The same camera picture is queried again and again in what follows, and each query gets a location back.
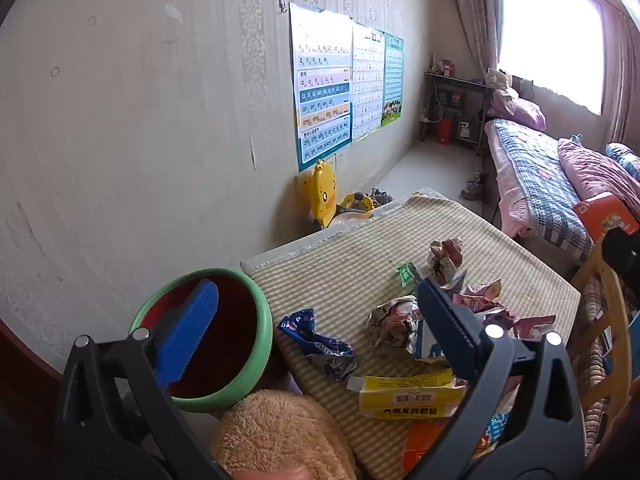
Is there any yellow toy vehicle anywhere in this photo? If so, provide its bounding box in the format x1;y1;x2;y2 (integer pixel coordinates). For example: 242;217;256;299
335;191;376;221

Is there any red picture book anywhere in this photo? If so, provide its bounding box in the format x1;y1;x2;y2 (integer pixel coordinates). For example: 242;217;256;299
572;194;638;238

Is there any white chart wall poster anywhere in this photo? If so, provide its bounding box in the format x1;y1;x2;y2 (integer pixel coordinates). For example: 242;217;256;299
351;22;386;143

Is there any yellow box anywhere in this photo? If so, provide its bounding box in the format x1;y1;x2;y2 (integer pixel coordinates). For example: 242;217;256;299
346;367;468;420

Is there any pair of grey shoes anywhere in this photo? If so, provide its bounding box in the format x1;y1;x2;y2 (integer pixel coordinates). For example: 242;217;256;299
460;170;488;201

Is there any blue snack wrapper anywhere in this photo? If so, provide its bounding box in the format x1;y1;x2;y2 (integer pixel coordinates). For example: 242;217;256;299
276;308;362;382

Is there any dark metal shelf rack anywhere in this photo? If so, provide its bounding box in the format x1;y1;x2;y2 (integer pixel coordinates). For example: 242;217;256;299
420;71;493;148

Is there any bed with plaid blanket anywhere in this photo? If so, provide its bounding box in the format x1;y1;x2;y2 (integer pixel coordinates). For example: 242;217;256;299
484;117;640;261

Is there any purple pillow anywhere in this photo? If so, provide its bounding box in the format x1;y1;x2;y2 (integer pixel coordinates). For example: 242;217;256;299
490;87;547;128

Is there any crumpled pink carton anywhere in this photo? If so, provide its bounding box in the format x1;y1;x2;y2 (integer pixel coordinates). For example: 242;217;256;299
452;280;516;331

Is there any yellow duck toy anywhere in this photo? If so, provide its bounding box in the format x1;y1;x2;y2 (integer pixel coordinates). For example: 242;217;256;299
298;160;337;231

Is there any grey paper ball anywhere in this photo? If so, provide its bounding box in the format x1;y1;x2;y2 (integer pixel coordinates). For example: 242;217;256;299
367;295;426;356

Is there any plaid chair cushion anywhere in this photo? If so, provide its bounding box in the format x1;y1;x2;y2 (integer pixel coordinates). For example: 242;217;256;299
575;275;621;456

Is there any crumpled brown paper ball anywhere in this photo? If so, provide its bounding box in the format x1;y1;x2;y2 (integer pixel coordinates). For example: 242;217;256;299
426;238;466;286

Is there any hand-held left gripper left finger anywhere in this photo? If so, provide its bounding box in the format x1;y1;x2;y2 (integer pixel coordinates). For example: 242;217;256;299
55;279;231;480

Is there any small green wrapper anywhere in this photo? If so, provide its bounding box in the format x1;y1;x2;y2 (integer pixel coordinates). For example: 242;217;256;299
396;262;426;288

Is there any green chart wall poster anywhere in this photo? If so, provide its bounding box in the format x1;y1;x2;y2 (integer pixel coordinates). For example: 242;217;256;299
381;32;405;127

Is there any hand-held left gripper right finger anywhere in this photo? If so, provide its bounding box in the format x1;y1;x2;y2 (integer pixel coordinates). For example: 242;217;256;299
400;277;586;480

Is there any orange blue snack packet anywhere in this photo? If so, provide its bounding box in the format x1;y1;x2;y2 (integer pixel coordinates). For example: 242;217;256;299
402;410;506;476

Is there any blue pinyin wall poster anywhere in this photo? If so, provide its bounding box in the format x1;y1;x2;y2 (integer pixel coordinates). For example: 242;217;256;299
289;2;354;173

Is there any folded blue white carton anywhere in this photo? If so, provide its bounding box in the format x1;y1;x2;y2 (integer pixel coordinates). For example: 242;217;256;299
412;317;448;361

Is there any tan plush cushion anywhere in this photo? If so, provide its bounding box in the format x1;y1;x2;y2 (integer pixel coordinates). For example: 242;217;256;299
210;389;358;480

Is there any pink quilt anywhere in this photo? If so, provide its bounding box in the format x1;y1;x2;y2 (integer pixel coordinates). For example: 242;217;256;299
557;137;640;221

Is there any patterned curtain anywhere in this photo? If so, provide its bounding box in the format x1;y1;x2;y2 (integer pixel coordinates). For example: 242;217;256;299
447;0;506;83
605;5;640;146

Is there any green rimmed red trash bin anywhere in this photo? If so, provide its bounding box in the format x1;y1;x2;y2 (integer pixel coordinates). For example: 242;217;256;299
129;267;275;413

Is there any bright window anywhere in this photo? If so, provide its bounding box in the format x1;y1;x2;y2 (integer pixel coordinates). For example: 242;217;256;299
497;0;606;116

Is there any wooden chair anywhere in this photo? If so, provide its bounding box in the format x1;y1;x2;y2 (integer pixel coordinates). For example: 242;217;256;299
570;232;633;411

